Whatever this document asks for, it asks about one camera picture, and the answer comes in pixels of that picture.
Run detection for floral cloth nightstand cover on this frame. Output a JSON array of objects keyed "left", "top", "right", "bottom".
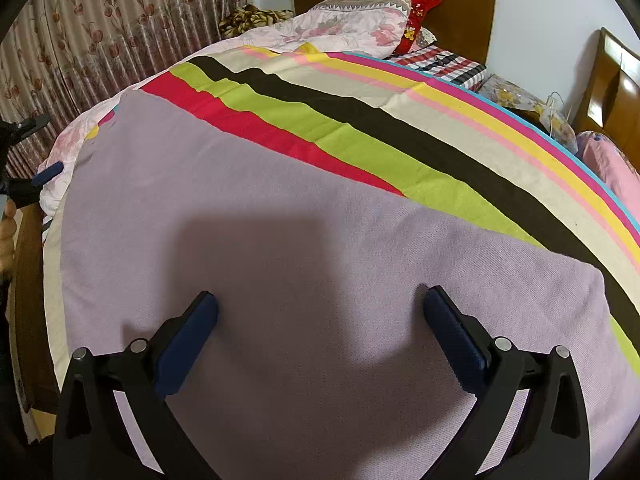
[{"left": 478, "top": 74, "right": 578, "bottom": 154}]

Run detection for person left hand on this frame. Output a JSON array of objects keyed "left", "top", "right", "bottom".
[{"left": 0, "top": 198, "right": 17, "bottom": 280}]

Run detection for brown yellow patterned blanket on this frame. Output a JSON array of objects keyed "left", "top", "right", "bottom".
[{"left": 218, "top": 3, "right": 294, "bottom": 39}]

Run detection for floral pleated curtain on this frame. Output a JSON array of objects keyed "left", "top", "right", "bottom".
[{"left": 1, "top": 0, "right": 247, "bottom": 175}]

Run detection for dark wooden headboard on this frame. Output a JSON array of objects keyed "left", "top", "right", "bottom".
[{"left": 293, "top": 0, "right": 497, "bottom": 65}]

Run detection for lilac knit pants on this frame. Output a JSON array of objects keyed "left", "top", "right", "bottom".
[{"left": 61, "top": 91, "right": 639, "bottom": 479}]

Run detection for glossy brown wooden headboard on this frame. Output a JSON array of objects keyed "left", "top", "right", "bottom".
[{"left": 573, "top": 27, "right": 639, "bottom": 157}]

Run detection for pink bed cover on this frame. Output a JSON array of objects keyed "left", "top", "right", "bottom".
[{"left": 577, "top": 131, "right": 640, "bottom": 220}]

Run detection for white charging cable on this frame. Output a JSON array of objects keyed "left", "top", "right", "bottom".
[{"left": 539, "top": 90, "right": 569, "bottom": 134}]

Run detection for pink floral quilt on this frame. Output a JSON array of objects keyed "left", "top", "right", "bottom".
[{"left": 39, "top": 0, "right": 413, "bottom": 217}]

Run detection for rainbow striped blanket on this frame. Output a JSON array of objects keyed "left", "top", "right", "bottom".
[{"left": 44, "top": 46, "right": 639, "bottom": 379}]

